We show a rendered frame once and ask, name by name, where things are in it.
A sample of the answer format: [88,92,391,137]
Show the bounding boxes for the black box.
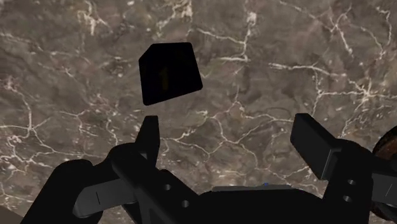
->
[138,42,204,106]

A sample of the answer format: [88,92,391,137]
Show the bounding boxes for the dark brown round object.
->
[370,125,397,223]

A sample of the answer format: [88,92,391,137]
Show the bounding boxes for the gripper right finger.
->
[290,113,397,224]

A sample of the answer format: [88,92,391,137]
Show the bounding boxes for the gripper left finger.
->
[20,115,199,224]

